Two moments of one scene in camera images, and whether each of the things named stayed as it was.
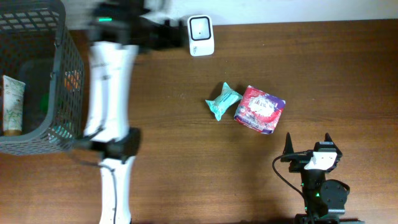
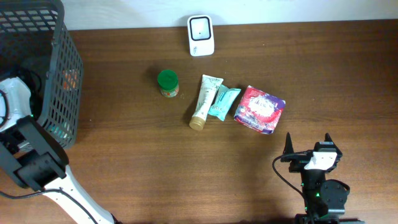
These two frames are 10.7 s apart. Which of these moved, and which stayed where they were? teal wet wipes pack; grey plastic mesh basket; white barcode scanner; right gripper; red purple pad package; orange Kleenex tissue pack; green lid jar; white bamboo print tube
Moved: teal wet wipes pack; white bamboo print tube; green lid jar
Stayed: red purple pad package; grey plastic mesh basket; orange Kleenex tissue pack; right gripper; white barcode scanner
